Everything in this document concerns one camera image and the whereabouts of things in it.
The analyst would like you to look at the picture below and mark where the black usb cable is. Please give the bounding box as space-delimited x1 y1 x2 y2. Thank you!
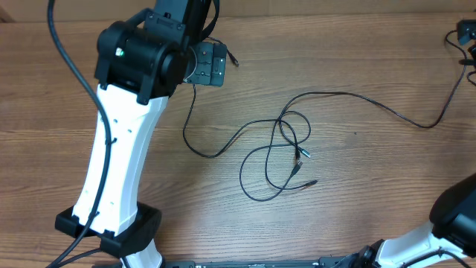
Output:
239 109 319 202
181 36 313 159
277 29 469 150

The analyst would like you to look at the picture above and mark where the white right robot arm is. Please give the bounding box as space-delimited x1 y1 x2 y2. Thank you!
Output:
348 175 475 267

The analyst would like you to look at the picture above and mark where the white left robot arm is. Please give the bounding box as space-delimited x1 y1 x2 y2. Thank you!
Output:
55 1 227 267

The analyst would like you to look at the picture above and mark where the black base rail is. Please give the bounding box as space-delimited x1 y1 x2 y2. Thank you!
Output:
162 254 366 268

